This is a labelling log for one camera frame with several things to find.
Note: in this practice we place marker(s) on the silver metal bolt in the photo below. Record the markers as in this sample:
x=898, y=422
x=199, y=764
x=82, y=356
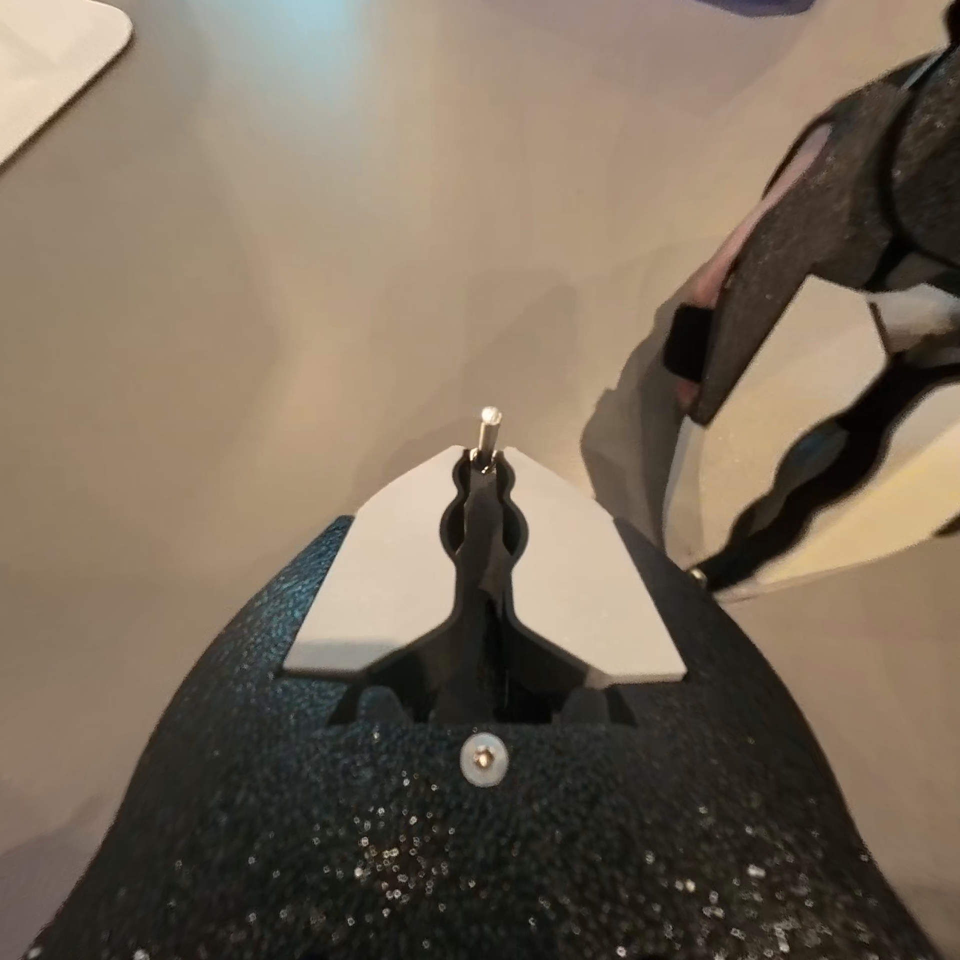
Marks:
x=487, y=439

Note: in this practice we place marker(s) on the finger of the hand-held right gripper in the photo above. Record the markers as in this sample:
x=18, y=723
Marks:
x=900, y=510
x=780, y=390

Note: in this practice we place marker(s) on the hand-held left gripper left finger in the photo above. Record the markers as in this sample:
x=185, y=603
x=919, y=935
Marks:
x=375, y=592

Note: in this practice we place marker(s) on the person's right hand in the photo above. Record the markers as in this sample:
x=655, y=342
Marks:
x=712, y=277

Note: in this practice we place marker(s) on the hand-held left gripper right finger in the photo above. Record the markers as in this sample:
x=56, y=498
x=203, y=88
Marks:
x=592, y=592

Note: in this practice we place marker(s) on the white document stand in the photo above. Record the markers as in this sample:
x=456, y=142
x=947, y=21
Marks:
x=52, y=67

